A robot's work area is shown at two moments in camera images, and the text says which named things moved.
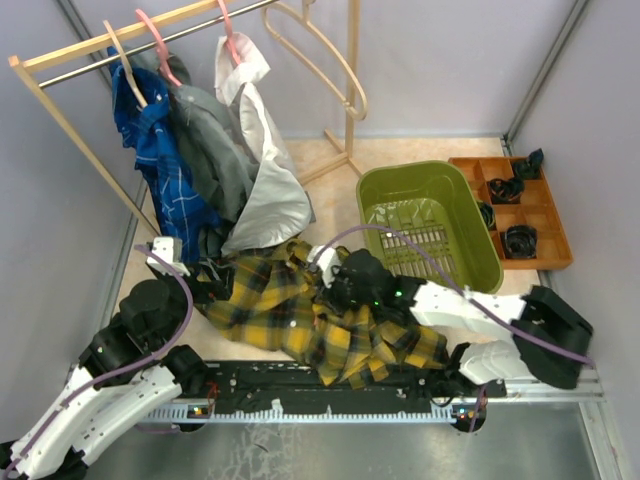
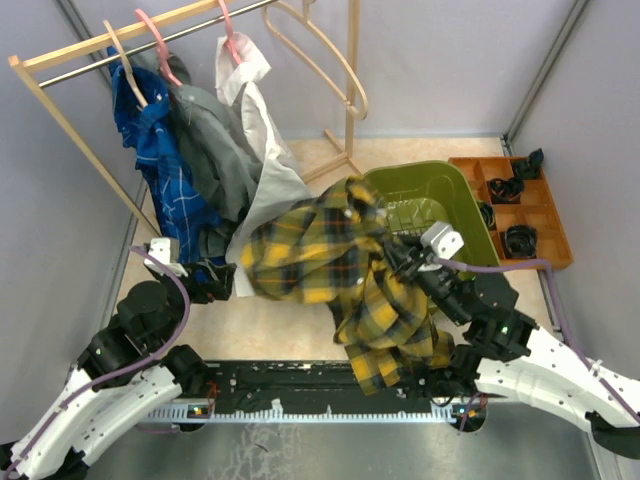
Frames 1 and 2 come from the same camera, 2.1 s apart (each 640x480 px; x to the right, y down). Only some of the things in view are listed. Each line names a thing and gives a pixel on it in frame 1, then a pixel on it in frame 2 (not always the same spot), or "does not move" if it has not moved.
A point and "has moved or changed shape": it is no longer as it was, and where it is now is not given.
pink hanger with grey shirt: (162, 50) does not move
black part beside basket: (488, 215) does not move
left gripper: (219, 287) does not move
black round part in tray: (520, 242) does not move
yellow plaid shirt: (278, 293) has moved or changed shape
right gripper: (330, 294) to (403, 249)
